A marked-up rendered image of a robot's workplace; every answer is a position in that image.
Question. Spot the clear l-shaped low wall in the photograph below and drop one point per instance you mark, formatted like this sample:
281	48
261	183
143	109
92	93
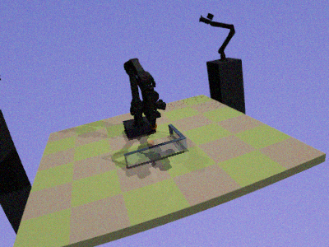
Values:
158	151

